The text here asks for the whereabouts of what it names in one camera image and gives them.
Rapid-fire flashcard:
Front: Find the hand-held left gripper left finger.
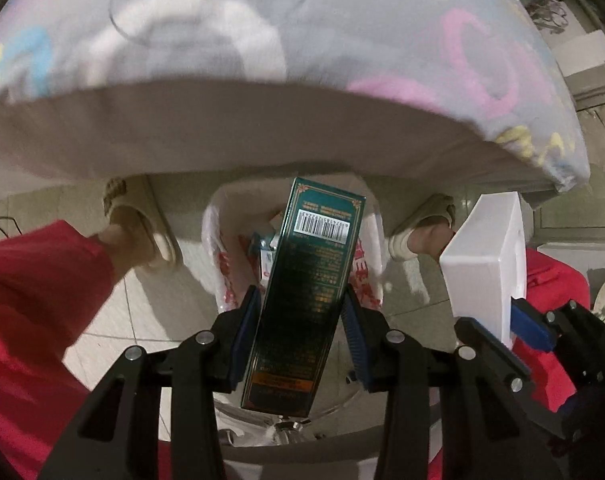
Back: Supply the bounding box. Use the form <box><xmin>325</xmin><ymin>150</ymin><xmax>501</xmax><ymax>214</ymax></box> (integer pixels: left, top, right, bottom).
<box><xmin>37</xmin><ymin>285</ymin><xmax>263</xmax><ymax>480</ymax></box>

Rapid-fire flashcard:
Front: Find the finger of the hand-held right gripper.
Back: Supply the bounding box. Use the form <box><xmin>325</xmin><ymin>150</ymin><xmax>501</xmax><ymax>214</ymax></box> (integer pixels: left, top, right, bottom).
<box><xmin>510</xmin><ymin>297</ymin><xmax>605</xmax><ymax>387</ymax></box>
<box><xmin>454</xmin><ymin>315</ymin><xmax>579</xmax><ymax>437</ymax></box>

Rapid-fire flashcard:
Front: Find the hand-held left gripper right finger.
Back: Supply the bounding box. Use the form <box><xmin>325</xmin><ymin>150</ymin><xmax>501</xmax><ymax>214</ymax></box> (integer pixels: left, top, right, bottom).
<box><xmin>339</xmin><ymin>285</ymin><xmax>561</xmax><ymax>480</ymax></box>

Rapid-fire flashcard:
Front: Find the white square box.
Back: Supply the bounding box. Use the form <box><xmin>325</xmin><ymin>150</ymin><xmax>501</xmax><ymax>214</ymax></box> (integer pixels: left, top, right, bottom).
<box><xmin>439</xmin><ymin>192</ymin><xmax>528</xmax><ymax>349</ymax></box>

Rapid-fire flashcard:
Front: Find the dark green box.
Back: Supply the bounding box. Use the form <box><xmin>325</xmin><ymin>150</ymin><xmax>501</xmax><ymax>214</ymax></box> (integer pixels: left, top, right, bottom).
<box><xmin>239</xmin><ymin>175</ymin><xmax>367</xmax><ymax>417</ymax></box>

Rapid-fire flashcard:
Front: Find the white red print plastic bag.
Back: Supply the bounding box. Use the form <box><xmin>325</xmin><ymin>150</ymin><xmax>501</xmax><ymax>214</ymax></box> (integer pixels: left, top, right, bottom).
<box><xmin>201</xmin><ymin>172</ymin><xmax>389</xmax><ymax>450</ymax></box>

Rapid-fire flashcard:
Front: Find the beige slipper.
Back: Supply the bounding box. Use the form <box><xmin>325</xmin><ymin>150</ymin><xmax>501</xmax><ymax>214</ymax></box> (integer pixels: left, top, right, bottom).
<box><xmin>102</xmin><ymin>177</ymin><xmax>184</xmax><ymax>274</ymax></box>
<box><xmin>387</xmin><ymin>193</ymin><xmax>456</xmax><ymax>262</ymax></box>

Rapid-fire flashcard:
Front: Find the person's left leg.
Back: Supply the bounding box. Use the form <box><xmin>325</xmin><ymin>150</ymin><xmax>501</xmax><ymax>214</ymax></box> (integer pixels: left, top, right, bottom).
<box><xmin>0</xmin><ymin>219</ymin><xmax>149</xmax><ymax>480</ymax></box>

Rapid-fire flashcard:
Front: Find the white board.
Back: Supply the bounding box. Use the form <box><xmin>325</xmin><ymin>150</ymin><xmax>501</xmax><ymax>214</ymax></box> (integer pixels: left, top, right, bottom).
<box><xmin>556</xmin><ymin>29</ymin><xmax>605</xmax><ymax>82</ymax></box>

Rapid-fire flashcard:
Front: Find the grey circle print bedsheet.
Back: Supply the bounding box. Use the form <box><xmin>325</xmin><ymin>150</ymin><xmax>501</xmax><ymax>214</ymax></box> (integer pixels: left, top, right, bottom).
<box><xmin>0</xmin><ymin>0</ymin><xmax>591</xmax><ymax>194</ymax></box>

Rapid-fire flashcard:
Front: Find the bundle of clothes hangers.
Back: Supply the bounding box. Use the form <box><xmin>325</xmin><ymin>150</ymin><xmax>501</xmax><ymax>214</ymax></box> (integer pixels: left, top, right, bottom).
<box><xmin>526</xmin><ymin>0</ymin><xmax>569</xmax><ymax>32</ymax></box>

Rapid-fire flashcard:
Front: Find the black cable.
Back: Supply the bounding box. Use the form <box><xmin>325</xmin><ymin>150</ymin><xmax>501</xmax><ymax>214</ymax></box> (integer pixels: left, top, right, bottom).
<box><xmin>0</xmin><ymin>199</ymin><xmax>24</xmax><ymax>238</ymax></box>

